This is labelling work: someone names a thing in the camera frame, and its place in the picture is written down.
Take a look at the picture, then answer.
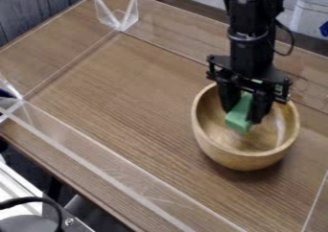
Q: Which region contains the clear acrylic front wall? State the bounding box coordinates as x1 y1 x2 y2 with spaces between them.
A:
0 79 246 232

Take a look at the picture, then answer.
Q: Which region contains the brown wooden bowl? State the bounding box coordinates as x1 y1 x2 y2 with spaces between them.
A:
192 83 301 172

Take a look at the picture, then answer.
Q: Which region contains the black cable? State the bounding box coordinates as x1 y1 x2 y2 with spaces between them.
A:
0 196 64 232

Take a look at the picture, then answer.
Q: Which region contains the green rectangular block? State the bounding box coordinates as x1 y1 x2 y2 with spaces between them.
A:
225 81 285 133

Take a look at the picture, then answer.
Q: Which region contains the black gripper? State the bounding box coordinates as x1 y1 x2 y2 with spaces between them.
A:
208 0 291 125

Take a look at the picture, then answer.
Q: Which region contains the grey metal bracket with screw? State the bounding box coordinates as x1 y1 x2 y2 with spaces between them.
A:
42 198 97 232

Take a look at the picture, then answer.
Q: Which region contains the clear acrylic corner bracket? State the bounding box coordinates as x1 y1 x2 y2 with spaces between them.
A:
94 0 139 32

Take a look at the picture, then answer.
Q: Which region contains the white container in background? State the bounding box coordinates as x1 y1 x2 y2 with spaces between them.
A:
289 0 328 40

